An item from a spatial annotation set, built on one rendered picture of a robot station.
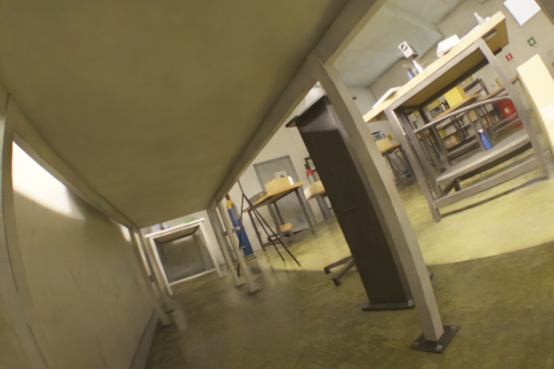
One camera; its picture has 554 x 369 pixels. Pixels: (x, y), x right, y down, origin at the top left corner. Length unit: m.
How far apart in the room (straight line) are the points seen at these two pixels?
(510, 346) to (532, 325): 0.08
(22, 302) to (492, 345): 0.91
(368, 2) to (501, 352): 0.83
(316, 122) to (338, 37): 0.43
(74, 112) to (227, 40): 0.40
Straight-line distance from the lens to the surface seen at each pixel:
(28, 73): 0.56
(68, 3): 0.45
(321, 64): 0.67
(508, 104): 8.66
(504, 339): 0.71
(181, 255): 5.85
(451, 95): 4.83
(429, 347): 0.75
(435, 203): 1.86
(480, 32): 1.71
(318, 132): 0.95
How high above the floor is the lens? 0.50
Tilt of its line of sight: 13 degrees up
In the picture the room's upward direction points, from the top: 22 degrees counter-clockwise
